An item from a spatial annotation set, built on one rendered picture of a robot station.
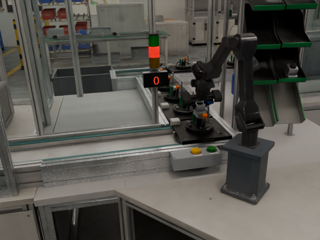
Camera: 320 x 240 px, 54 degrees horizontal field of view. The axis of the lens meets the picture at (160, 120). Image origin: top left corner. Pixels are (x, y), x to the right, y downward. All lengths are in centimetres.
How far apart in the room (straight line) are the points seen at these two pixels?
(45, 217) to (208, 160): 70
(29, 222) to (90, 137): 46
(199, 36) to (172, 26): 185
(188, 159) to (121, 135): 42
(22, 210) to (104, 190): 34
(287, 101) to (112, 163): 91
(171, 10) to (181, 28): 323
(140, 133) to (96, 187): 40
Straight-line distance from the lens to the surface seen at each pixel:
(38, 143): 161
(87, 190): 132
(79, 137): 158
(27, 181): 141
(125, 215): 137
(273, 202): 127
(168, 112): 176
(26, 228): 145
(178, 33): 888
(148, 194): 126
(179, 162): 130
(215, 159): 135
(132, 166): 135
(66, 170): 135
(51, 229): 143
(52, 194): 135
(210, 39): 259
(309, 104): 241
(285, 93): 170
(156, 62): 149
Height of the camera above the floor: 158
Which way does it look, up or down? 22 degrees down
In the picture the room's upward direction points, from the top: 2 degrees counter-clockwise
